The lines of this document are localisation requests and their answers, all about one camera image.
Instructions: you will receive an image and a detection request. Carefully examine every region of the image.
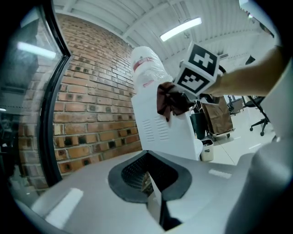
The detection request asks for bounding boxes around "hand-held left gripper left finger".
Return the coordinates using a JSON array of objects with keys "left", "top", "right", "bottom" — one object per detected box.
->
[{"left": 31, "top": 150, "right": 163, "bottom": 234}]

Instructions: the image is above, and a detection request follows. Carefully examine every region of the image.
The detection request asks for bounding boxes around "white square trash bin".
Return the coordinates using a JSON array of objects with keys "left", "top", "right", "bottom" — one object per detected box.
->
[{"left": 200, "top": 138, "right": 215, "bottom": 162}]

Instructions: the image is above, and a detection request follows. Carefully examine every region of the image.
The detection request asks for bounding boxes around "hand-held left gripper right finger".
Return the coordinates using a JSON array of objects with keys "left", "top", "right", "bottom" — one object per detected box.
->
[{"left": 146, "top": 150, "right": 249, "bottom": 234}]

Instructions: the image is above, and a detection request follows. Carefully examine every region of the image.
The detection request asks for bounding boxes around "person's right forearm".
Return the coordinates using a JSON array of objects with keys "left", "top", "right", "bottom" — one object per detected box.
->
[{"left": 202, "top": 45, "right": 288, "bottom": 98}]

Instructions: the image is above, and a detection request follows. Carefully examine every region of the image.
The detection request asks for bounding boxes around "black framed glass door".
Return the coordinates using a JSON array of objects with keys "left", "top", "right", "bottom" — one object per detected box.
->
[{"left": 0, "top": 4, "right": 71, "bottom": 195}]

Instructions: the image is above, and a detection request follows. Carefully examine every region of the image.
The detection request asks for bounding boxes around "brown cloth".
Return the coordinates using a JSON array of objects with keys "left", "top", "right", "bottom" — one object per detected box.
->
[{"left": 157, "top": 81, "right": 195, "bottom": 122}]

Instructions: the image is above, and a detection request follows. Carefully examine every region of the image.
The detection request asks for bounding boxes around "plastic wrapped water bottle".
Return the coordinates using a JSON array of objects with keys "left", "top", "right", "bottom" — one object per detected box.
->
[{"left": 130, "top": 45, "right": 172, "bottom": 94}]

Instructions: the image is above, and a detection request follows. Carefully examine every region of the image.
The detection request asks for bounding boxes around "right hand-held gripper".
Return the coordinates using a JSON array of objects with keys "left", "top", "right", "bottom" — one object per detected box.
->
[{"left": 173, "top": 41, "right": 222, "bottom": 98}]

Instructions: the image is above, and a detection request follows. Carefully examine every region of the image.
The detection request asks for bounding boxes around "black office chair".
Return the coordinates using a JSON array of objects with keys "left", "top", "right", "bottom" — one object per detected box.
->
[{"left": 246, "top": 95, "right": 277, "bottom": 137}]

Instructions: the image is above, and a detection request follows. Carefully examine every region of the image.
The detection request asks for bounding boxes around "black bin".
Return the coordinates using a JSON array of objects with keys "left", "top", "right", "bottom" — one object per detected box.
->
[{"left": 190, "top": 113, "right": 208, "bottom": 140}]

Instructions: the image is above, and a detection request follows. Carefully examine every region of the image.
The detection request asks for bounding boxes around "ceiling light tube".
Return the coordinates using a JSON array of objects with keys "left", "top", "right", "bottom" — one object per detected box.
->
[{"left": 159, "top": 17, "right": 202, "bottom": 42}]

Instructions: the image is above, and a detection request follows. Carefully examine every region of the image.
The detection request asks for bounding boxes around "white water dispenser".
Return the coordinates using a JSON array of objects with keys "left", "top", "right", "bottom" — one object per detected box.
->
[{"left": 132, "top": 85, "right": 203, "bottom": 160}]

